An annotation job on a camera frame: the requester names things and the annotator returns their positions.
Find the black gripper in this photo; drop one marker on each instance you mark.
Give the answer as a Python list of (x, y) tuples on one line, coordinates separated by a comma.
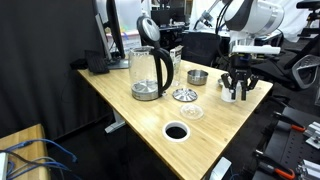
[(240, 65)]

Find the white ceramic mug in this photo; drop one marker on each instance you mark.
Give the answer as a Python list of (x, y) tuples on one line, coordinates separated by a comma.
[(226, 95)]

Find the black armrest office chair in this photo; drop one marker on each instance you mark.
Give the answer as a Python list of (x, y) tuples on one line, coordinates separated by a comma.
[(273, 70)]

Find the small stainless steel pot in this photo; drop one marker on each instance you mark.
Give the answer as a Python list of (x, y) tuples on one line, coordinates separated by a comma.
[(197, 78)]

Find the clear glass lid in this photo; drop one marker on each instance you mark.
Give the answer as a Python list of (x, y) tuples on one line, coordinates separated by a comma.
[(192, 111)]

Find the silver pot lid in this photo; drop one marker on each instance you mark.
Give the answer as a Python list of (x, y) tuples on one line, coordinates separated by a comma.
[(185, 94)]

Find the white green food box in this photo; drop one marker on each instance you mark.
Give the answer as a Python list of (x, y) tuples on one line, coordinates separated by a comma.
[(176, 53)]

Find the grey mesh office chair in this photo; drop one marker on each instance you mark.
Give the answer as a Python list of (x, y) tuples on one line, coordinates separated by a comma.
[(308, 70)]

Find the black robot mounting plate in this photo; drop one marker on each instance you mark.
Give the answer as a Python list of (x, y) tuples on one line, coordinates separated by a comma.
[(290, 146)]

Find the white plastic box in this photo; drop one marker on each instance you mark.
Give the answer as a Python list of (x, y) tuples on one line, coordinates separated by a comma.
[(220, 170)]

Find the glass electric kettle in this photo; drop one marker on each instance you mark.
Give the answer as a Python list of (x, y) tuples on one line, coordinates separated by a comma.
[(146, 70)]

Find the black tall office chair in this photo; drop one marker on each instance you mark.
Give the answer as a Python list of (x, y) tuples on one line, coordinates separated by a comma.
[(311, 16)]

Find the white printed cardboard box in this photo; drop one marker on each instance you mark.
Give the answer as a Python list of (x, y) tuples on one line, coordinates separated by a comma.
[(132, 43)]

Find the pink lid with blue tape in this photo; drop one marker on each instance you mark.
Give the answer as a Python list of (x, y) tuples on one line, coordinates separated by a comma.
[(133, 32)]

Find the clear plastic storage bin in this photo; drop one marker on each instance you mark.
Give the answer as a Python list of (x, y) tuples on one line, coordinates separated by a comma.
[(131, 15)]

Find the white table leg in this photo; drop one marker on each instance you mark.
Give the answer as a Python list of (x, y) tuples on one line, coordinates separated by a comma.
[(116, 123)]

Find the black computer monitor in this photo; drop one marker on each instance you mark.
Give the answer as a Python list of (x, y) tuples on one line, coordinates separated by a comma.
[(115, 30)]

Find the black keyboard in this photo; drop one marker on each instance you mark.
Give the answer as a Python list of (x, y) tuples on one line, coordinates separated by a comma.
[(96, 62)]

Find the black computer mouse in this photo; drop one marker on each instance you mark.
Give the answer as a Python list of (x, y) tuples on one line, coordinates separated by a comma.
[(78, 64)]

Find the black fabric partition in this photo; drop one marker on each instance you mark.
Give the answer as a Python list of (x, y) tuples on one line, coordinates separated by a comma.
[(43, 60)]

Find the wooden side table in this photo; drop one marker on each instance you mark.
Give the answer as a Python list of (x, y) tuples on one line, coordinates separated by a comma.
[(23, 136)]

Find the white power strip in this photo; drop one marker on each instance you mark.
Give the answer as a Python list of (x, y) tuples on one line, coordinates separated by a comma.
[(2, 166)]

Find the aluminium bracket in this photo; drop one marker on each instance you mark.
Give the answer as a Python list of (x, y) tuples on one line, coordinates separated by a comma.
[(314, 135), (310, 170)]

